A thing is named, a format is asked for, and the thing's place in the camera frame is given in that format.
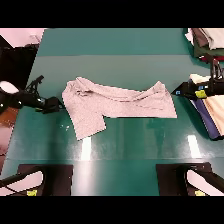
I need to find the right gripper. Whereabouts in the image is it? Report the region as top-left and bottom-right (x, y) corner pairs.
(177, 81), (201, 100)

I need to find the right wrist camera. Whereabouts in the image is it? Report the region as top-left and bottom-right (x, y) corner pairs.
(208, 53), (224, 81)

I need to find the navy garment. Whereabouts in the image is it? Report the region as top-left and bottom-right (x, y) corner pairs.
(190, 97), (224, 141)

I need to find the white garment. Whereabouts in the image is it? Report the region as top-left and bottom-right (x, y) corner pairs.
(184, 27), (224, 51)

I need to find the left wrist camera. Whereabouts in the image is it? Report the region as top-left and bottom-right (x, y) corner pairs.
(25, 74), (46, 98)

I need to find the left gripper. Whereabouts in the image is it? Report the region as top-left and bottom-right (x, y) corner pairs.
(41, 96), (64, 115)

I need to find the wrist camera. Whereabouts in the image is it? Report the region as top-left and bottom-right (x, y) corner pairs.
(208, 53), (224, 81)
(25, 74), (46, 98)

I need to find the red garment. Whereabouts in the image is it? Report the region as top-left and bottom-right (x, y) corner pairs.
(199, 55), (224, 65)

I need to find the dark green garment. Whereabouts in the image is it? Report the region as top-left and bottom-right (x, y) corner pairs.
(192, 42), (224, 60)

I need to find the brown garment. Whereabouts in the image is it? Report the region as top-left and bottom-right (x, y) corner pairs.
(190, 27), (210, 48)

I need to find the cream garment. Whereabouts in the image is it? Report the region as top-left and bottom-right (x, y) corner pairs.
(188, 73), (224, 137)

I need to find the grey T-shirt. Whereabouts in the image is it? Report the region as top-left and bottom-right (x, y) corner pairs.
(61, 76), (178, 141)

